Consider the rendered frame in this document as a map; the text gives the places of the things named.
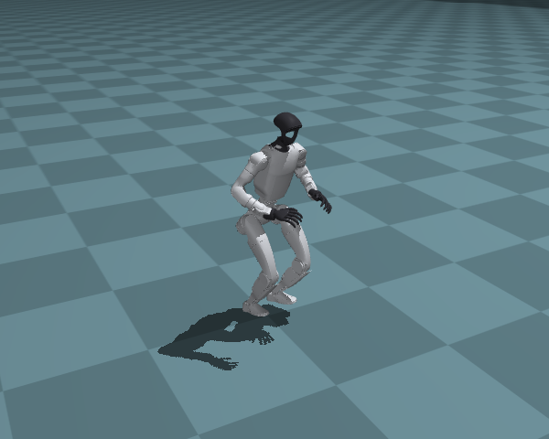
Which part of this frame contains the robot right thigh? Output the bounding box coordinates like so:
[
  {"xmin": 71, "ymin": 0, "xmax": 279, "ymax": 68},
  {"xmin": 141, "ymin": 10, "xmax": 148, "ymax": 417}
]
[{"xmin": 236, "ymin": 210, "xmax": 279, "ymax": 286}]

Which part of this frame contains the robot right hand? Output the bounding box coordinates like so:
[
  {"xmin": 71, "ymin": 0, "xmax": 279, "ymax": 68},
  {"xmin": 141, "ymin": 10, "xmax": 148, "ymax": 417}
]
[{"xmin": 263, "ymin": 208, "xmax": 303, "ymax": 228}]

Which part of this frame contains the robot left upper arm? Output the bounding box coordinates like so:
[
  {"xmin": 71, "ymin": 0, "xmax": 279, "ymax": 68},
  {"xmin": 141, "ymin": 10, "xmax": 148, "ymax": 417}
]
[{"xmin": 293, "ymin": 143, "xmax": 307, "ymax": 178}]

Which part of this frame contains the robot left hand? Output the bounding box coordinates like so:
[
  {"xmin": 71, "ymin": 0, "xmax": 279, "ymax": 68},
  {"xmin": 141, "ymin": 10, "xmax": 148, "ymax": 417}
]
[{"xmin": 308, "ymin": 188, "xmax": 332, "ymax": 214}]

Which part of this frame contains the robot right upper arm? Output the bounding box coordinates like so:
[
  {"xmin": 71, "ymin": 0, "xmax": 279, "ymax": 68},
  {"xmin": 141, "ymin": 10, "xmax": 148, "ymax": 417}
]
[{"xmin": 231, "ymin": 151, "xmax": 270, "ymax": 195}]

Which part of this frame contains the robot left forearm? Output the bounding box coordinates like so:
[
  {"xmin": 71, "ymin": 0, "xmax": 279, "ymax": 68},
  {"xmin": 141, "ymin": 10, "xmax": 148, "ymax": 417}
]
[{"xmin": 300, "ymin": 165, "xmax": 318, "ymax": 200}]

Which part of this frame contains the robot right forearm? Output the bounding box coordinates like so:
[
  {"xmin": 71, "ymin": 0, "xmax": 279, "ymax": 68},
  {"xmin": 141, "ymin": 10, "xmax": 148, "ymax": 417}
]
[{"xmin": 231, "ymin": 187, "xmax": 271, "ymax": 220}]

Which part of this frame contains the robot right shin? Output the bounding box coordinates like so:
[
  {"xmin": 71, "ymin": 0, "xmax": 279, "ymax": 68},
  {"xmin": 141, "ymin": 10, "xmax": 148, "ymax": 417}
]
[{"xmin": 246, "ymin": 272, "xmax": 277, "ymax": 305}]

